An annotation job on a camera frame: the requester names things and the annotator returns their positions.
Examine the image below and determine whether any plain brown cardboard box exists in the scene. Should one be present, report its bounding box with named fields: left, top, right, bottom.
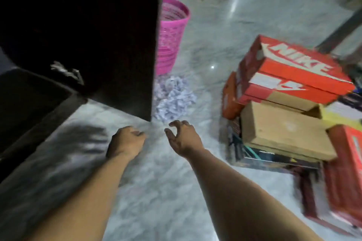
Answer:
left=240, top=101, right=339, bottom=163

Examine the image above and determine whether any red printed box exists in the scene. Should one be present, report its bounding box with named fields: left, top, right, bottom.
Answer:
left=323, top=124, right=362, bottom=228

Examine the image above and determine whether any yellow box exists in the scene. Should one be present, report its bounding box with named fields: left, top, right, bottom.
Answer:
left=302, top=104, right=362, bottom=130

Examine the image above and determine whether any dark wooden cabinet door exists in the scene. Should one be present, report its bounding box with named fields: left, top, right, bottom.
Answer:
left=0, top=0, right=165, bottom=122

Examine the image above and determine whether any pink plastic waste basket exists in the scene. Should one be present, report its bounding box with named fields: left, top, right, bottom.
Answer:
left=156, top=0, right=191, bottom=76

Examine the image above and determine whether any dark red box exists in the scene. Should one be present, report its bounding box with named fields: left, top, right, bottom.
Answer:
left=294, top=169, right=355, bottom=236

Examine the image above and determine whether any orange shoe box white logo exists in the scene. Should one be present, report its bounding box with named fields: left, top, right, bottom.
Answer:
left=237, top=35, right=356, bottom=96

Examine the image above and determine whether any dark printed shoe box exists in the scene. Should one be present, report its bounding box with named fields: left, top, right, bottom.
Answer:
left=226, top=117, right=323, bottom=175

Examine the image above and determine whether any person's left forearm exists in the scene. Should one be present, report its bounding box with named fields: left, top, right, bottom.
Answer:
left=28, top=150, right=133, bottom=241

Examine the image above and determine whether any orange shoe box white label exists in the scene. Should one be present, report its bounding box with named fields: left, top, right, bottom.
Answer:
left=236, top=72, right=339, bottom=112

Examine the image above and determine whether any person's left hand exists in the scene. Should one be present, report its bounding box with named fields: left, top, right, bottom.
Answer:
left=105, top=126, right=147, bottom=161

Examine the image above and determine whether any grey metal furniture leg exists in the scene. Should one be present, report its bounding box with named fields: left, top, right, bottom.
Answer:
left=315, top=9, right=362, bottom=55

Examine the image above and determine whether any person's right forearm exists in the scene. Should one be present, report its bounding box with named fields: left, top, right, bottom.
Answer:
left=187, top=148, right=323, bottom=241

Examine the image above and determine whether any dark wooden cabinet body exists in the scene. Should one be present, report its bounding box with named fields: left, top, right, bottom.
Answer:
left=0, top=49, right=89, bottom=183

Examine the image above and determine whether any dark blue and white box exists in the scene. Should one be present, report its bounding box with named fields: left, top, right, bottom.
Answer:
left=325, top=91, right=362, bottom=121

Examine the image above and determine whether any pile of crumpled paper balls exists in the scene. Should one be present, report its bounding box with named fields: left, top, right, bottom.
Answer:
left=153, top=75, right=197, bottom=123

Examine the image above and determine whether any orange shoe box on edge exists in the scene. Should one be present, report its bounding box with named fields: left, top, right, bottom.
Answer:
left=222, top=71, right=245, bottom=120

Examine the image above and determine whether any person's right hand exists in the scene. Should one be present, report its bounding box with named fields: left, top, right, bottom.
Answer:
left=165, top=120, right=206, bottom=161

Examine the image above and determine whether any metal door handle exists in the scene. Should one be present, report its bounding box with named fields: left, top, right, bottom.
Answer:
left=50, top=61, right=85, bottom=85

